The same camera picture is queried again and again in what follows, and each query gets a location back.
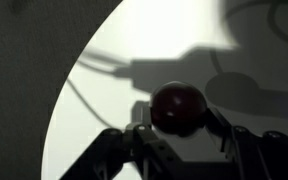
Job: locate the dark red plum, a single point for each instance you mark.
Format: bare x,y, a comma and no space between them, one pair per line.
178,108

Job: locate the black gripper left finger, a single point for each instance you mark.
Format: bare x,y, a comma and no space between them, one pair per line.
104,158

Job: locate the round white table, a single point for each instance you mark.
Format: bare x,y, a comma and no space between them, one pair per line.
235,52

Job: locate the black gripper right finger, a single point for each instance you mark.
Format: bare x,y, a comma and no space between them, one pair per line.
262,157

